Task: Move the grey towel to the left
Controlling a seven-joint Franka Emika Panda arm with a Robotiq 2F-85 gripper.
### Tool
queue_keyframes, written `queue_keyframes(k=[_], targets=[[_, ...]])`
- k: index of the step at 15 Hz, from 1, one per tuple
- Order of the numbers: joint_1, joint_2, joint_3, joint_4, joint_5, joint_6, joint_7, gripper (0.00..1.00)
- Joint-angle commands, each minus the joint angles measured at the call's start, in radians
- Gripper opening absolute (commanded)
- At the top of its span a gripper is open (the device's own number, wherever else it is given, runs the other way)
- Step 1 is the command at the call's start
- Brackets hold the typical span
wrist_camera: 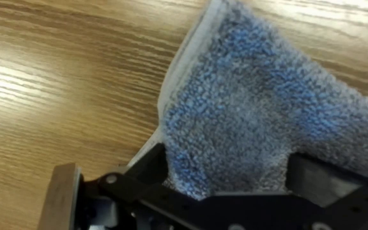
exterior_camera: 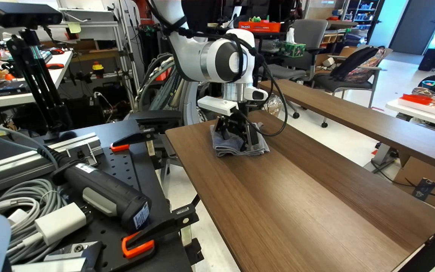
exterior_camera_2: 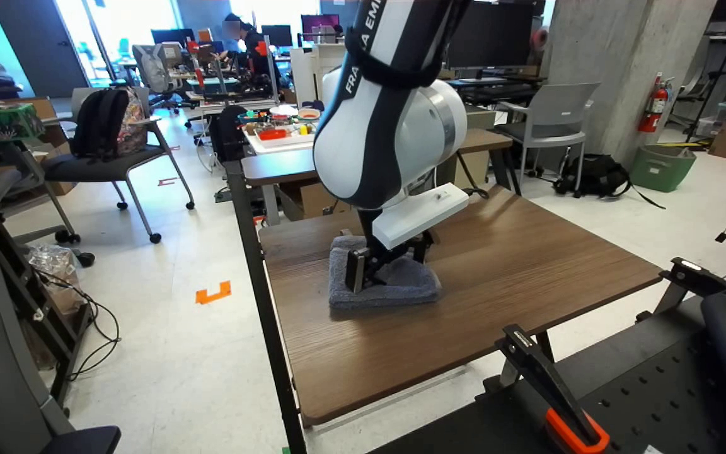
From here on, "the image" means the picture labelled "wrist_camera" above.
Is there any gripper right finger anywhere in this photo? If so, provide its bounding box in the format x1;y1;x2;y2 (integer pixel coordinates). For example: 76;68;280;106
285;153;368;230

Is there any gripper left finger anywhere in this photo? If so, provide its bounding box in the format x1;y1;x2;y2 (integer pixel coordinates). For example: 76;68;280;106
82;143;205;230

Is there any grey blue terry towel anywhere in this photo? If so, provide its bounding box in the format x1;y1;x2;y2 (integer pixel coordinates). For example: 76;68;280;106
125;0;368;201

